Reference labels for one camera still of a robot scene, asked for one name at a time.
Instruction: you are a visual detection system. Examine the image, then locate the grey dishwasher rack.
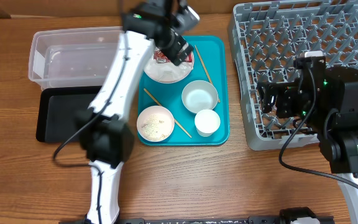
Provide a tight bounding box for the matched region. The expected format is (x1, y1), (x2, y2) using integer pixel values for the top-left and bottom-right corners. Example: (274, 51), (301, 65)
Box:
(228, 0), (358, 151)

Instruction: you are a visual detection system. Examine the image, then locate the white napkin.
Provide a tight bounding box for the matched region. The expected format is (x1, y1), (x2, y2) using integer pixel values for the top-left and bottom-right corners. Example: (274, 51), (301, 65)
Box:
(144, 60), (193, 83)

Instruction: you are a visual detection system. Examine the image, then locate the left wooden chopstick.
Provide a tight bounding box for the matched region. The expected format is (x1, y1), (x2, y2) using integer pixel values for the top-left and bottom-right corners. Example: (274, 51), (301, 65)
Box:
(143, 88), (193, 139)

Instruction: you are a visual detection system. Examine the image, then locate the teal serving tray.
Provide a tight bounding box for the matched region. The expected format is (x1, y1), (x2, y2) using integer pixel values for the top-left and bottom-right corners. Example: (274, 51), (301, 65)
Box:
(138, 36), (230, 146)

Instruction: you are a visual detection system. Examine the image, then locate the white paper cup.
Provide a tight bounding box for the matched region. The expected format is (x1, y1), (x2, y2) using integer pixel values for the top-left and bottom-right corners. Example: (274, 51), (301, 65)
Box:
(195, 110), (221, 137)

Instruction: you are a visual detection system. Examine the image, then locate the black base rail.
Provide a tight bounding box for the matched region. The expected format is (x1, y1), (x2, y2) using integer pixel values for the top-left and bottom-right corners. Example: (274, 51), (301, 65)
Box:
(59, 207), (335, 224)

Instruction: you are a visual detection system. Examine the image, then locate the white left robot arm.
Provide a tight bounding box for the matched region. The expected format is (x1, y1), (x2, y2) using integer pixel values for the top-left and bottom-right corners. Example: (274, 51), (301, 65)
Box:
(76, 0), (200, 223)

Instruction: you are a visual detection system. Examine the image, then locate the small pink bowl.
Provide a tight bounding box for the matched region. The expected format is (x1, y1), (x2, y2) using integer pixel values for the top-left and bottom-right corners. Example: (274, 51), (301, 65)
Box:
(136, 106), (175, 142)

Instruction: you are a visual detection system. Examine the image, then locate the right wooden chopstick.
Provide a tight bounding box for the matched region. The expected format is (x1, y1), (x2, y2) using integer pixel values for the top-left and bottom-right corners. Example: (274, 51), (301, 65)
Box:
(195, 45), (221, 103)

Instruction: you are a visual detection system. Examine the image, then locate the large pink plate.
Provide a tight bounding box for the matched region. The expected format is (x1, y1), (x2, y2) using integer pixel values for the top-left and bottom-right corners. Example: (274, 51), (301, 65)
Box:
(144, 48), (195, 83)

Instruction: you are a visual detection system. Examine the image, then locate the wooden chopstick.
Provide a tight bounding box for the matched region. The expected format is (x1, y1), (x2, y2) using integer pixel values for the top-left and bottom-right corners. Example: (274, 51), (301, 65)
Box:
(143, 88), (193, 139)
(195, 45), (221, 103)

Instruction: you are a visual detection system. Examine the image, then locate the pile of rice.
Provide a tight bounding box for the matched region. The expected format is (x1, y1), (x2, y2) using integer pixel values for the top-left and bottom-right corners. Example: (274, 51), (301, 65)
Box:
(141, 114), (172, 141)

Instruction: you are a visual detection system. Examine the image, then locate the red snack wrapper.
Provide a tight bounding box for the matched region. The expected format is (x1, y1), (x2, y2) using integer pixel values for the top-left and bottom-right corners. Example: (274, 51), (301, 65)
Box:
(153, 50), (194, 63)

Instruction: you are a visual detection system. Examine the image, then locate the black plastic tray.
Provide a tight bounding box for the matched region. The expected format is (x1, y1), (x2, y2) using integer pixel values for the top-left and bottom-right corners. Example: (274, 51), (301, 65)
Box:
(36, 86), (101, 143)

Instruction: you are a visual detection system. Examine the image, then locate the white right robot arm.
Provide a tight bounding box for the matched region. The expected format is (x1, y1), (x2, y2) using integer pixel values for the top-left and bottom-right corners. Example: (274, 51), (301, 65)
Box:
(257, 51), (358, 223)

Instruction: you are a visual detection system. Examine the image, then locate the grey bowl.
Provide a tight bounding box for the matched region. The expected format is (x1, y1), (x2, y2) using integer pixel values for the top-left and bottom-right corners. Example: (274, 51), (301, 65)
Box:
(181, 80), (218, 114)

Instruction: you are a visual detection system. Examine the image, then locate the clear plastic bin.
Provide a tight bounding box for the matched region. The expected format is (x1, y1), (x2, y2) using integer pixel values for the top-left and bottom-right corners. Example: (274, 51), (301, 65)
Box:
(28, 27), (121, 90)

